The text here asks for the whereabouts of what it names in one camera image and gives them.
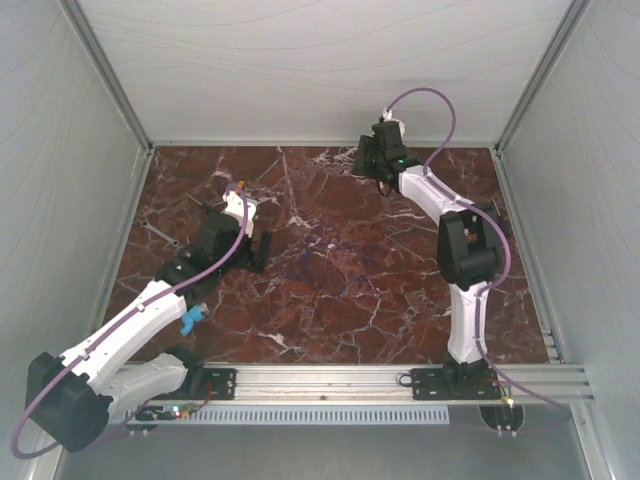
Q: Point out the silver ratchet wrench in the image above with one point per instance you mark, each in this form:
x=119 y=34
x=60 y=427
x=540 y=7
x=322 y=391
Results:
x=174 y=242

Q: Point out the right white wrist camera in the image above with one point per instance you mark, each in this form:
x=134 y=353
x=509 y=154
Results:
x=387 y=116

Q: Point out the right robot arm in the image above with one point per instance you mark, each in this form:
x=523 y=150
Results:
x=469 y=250

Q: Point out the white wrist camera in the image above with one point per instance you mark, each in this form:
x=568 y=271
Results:
x=387 y=116
x=235 y=208

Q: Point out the grey slotted cable duct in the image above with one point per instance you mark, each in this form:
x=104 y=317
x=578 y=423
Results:
x=314 y=415

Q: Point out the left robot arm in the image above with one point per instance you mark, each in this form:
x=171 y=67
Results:
x=74 y=395

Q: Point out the small black screwdriver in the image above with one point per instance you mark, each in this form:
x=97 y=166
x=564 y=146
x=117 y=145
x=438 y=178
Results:
x=497 y=210

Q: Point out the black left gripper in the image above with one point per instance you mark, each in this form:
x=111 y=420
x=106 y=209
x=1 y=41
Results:
x=255 y=260

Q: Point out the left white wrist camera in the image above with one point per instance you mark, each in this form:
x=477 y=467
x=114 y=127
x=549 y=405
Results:
x=235 y=208

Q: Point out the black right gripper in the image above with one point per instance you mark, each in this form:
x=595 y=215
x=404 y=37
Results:
x=361 y=165

